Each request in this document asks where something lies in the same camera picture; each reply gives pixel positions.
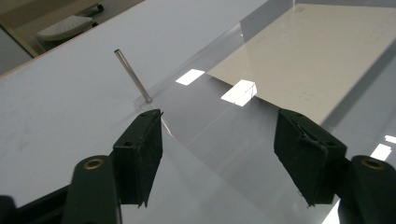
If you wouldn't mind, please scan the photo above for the white perforated pad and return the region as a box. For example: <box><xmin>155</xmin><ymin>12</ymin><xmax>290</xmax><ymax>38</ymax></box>
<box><xmin>35</xmin><ymin>15</ymin><xmax>95</xmax><ymax>42</ymax></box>

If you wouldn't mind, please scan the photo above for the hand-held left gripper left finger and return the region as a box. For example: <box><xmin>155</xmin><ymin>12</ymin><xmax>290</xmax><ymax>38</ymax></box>
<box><xmin>111</xmin><ymin>107</ymin><xmax>164</xmax><ymax>208</ymax></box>

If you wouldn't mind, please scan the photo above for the thin metal rod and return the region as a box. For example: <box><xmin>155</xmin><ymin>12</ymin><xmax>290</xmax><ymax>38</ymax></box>
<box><xmin>113</xmin><ymin>49</ymin><xmax>154</xmax><ymax>105</ymax></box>

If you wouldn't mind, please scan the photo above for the beige wooden beam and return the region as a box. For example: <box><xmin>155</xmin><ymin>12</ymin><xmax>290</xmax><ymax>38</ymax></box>
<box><xmin>0</xmin><ymin>17</ymin><xmax>40</xmax><ymax>59</ymax></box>

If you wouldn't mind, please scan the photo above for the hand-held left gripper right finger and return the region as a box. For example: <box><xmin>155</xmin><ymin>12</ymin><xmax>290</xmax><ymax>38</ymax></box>
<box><xmin>273</xmin><ymin>107</ymin><xmax>348</xmax><ymax>207</ymax></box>

